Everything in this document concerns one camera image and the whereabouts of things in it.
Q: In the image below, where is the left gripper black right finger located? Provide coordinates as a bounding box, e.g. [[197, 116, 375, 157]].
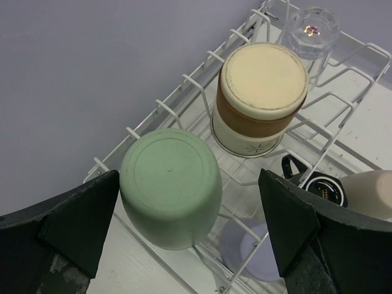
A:
[[258, 170, 391, 293]]

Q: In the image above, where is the tall beige cup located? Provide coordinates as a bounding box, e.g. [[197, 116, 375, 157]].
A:
[[340, 170, 392, 222]]

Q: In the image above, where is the white wire dish rack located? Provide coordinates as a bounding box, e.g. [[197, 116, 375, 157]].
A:
[[87, 1, 391, 293]]

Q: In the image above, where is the lavender plastic cup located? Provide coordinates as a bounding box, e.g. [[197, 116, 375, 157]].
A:
[[219, 218, 280, 282]]

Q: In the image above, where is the small clear faceted glass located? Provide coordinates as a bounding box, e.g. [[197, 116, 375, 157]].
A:
[[277, 7, 340, 89]]

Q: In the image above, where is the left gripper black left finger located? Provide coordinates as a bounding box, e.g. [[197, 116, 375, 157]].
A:
[[1, 170, 119, 293]]

